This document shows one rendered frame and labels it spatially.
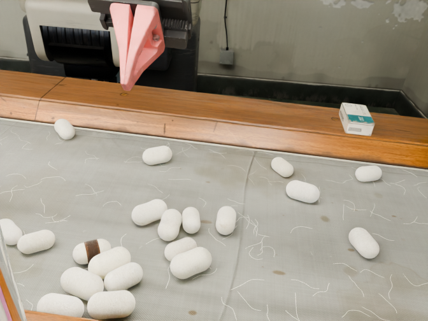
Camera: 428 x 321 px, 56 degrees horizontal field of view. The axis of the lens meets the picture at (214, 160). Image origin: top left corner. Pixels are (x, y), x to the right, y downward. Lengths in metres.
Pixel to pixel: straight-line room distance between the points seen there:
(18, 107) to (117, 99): 0.14
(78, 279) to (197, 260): 0.10
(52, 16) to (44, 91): 0.42
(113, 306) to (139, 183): 0.18
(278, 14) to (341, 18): 0.36
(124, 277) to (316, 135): 0.33
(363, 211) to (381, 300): 0.12
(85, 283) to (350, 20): 2.35
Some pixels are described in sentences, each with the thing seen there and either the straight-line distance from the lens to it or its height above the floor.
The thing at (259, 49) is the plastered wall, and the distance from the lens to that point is 2.51.
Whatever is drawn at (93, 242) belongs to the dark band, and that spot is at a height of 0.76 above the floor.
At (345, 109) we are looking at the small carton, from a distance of 0.60.
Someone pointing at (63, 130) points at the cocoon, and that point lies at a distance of 0.55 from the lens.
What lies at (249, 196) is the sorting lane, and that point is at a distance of 0.46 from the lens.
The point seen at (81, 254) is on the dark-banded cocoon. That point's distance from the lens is 0.37.
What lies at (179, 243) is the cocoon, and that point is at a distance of 0.37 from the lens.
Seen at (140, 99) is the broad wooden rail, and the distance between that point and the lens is 0.61.
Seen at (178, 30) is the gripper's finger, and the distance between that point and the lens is 0.46.
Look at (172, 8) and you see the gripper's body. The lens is 0.45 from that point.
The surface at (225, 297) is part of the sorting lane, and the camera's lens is 0.35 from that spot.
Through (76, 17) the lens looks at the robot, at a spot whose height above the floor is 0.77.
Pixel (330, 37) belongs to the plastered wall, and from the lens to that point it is 2.55.
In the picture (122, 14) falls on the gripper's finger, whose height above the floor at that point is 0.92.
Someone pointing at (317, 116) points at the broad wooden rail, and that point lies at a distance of 0.61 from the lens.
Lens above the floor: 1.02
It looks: 33 degrees down
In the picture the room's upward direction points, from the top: 5 degrees clockwise
